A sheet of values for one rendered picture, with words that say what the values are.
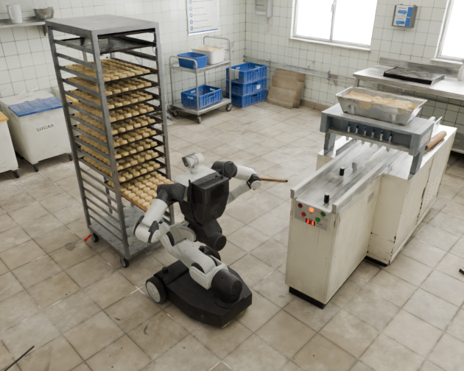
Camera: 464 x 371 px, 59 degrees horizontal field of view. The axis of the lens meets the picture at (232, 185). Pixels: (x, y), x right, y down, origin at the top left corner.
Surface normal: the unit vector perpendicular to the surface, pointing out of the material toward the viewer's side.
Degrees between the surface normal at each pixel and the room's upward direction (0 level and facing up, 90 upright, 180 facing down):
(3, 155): 93
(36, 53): 90
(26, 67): 90
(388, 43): 90
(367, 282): 0
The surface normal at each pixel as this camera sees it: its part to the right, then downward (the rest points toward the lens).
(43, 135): 0.66, 0.39
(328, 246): -0.63, 0.37
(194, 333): 0.00, -0.88
